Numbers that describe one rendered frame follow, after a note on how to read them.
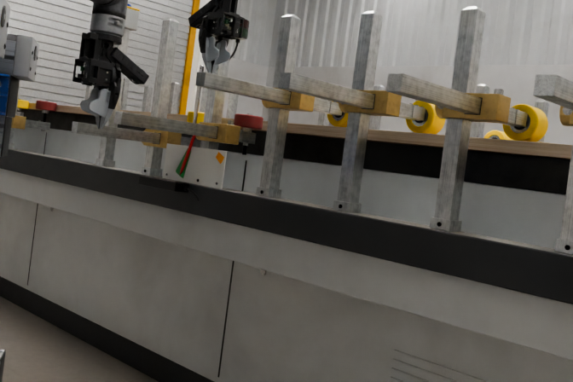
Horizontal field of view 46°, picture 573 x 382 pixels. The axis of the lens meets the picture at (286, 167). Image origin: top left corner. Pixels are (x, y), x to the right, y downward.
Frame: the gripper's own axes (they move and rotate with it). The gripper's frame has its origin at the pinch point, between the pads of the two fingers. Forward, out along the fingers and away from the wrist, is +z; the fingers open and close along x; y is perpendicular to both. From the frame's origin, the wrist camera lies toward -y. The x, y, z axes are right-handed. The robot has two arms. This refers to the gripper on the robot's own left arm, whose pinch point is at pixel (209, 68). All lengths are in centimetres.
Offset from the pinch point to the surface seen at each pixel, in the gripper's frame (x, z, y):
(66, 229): 28, 60, -112
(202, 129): 0.2, 15.7, 0.1
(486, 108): 5, 6, 76
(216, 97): 6.5, 6.6, -3.7
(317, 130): 24.3, 11.9, 18.4
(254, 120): 16.0, 11.3, 2.4
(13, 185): 8, 44, -120
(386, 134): 24.3, 11.5, 40.8
